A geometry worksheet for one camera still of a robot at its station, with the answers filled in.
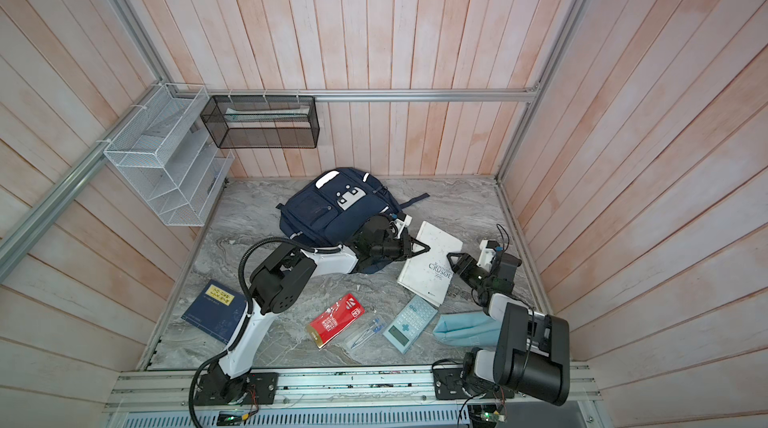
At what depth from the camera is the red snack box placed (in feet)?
2.73

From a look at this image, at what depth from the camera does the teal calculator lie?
2.67 ft

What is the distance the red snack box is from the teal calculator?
10 cm
